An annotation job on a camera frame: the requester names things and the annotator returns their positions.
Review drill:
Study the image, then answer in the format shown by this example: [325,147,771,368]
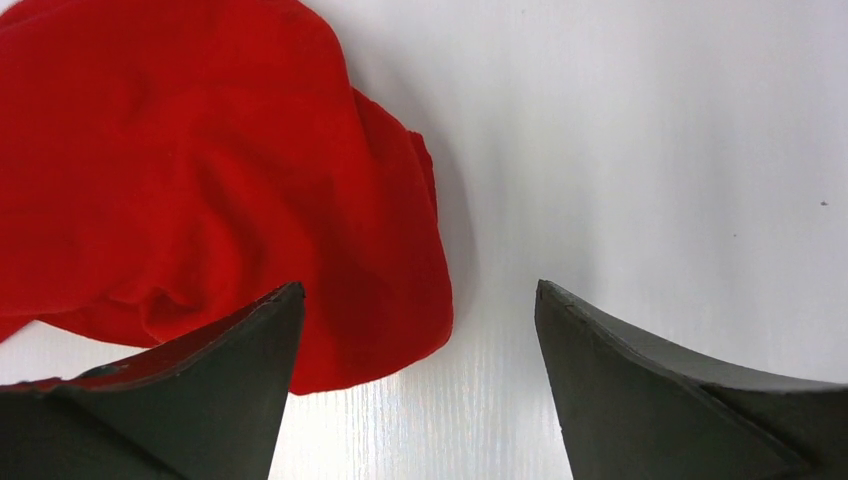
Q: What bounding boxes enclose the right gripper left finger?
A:
[1,283,304,479]

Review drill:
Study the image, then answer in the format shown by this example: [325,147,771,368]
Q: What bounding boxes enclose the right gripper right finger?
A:
[534,280,847,479]

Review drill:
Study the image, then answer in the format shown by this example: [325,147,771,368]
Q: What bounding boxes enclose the red t shirt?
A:
[1,1,454,395]

